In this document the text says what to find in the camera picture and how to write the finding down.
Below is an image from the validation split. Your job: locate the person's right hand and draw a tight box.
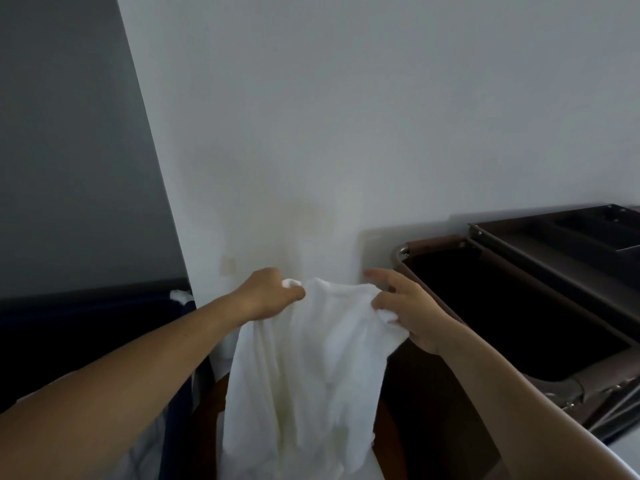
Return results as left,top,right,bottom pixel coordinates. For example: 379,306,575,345
363,267,463,357

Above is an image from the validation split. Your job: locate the person's left hand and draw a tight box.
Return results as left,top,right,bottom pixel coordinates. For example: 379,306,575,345
232,267,307,324

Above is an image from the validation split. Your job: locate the brown housekeeping cart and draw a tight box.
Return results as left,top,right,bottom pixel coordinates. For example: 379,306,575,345
382,203,640,480

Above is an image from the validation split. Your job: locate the person's left forearm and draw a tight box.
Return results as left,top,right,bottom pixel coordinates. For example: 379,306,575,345
0,294,251,480

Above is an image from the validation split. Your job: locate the person's right forearm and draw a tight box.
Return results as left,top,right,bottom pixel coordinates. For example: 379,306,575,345
435,324,640,480

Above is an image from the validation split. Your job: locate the round wooden side table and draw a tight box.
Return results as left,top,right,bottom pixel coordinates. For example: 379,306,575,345
192,372,401,480

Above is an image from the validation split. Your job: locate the white pillowcase black piping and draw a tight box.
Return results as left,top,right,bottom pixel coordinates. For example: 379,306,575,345
115,409,169,480

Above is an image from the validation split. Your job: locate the grey door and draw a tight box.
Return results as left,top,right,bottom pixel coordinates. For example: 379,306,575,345
0,0,191,301

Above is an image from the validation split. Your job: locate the navy laundry hamper white frame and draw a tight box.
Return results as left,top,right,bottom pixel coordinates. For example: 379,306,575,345
0,279,216,480

